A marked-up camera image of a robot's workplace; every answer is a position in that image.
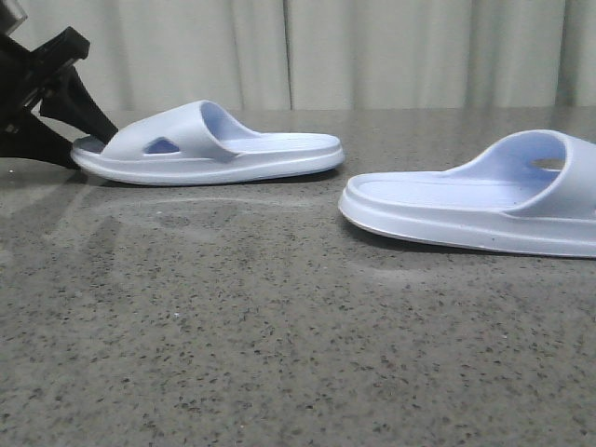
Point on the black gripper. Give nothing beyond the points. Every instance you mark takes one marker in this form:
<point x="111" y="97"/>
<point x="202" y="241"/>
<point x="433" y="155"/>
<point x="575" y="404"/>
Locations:
<point x="46" y="76"/>

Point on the light blue slipper with cutout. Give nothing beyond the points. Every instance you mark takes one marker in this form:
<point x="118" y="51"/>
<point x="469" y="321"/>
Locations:
<point x="200" y="143"/>

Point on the grey pleated curtain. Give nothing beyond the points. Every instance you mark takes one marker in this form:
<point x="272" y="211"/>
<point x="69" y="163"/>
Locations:
<point x="328" y="55"/>

